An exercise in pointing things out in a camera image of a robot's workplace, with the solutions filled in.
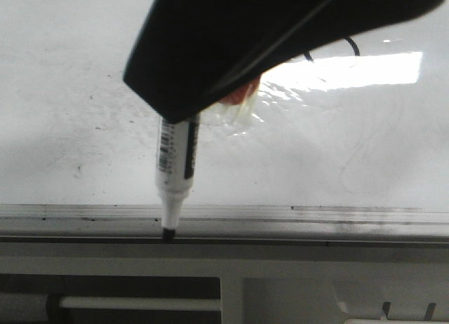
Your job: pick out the white table frame below whiteboard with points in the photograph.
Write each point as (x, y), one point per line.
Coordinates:
(256, 283)

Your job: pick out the white whiteboard marker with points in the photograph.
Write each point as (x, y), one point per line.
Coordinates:
(176, 158)

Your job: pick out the red magnet taped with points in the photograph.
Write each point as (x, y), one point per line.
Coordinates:
(242, 99)

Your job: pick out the white whiteboard with aluminium frame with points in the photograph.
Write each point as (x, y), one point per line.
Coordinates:
(351, 145)

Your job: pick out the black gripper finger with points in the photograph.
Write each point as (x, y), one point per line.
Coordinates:
(190, 54)

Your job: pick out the white rod under table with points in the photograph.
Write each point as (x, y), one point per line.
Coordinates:
(140, 303)

